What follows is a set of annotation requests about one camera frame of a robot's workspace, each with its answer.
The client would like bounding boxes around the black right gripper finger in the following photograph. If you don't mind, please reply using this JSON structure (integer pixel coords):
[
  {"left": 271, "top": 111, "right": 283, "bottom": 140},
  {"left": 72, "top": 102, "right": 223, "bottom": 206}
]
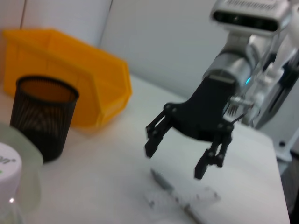
[
  {"left": 144, "top": 109, "right": 173, "bottom": 158},
  {"left": 193, "top": 137, "right": 234, "bottom": 180}
]

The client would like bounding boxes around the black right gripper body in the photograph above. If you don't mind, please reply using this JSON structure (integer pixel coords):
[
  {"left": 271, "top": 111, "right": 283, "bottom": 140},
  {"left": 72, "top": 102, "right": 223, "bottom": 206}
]
[{"left": 164, "top": 76, "right": 235, "bottom": 142}]

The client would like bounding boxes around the clear plastic water bottle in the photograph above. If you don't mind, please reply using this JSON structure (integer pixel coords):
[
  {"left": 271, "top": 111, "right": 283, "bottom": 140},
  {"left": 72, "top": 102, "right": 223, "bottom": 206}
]
[{"left": 0, "top": 142, "right": 26, "bottom": 224}]

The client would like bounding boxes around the white pen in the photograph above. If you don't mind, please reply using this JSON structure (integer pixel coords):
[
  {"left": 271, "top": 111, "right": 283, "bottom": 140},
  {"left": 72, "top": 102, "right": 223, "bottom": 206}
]
[{"left": 149, "top": 169, "right": 204, "bottom": 224}]

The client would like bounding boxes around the black mesh pen holder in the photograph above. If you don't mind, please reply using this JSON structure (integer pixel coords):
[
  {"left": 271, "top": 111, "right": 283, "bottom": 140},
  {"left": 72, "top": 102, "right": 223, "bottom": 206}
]
[{"left": 9, "top": 75, "right": 80, "bottom": 163}]

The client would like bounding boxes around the green glass fruit plate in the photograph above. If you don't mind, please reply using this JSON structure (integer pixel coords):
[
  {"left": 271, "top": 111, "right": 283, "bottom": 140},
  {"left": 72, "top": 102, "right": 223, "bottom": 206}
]
[{"left": 0, "top": 121, "right": 44, "bottom": 224}]

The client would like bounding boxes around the white humanoid robot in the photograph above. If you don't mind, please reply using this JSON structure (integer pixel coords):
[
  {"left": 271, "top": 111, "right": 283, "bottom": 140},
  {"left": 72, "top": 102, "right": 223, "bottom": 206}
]
[{"left": 245, "top": 0, "right": 299, "bottom": 161}]

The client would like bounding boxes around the yellow plastic bin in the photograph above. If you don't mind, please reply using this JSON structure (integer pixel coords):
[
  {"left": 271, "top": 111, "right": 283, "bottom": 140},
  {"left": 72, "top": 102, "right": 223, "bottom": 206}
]
[{"left": 2, "top": 28, "right": 133, "bottom": 129}]

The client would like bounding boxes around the right arm cable with plug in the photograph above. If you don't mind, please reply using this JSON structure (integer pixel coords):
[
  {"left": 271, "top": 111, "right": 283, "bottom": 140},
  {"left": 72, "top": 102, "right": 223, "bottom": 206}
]
[{"left": 230, "top": 96, "right": 255, "bottom": 124}]

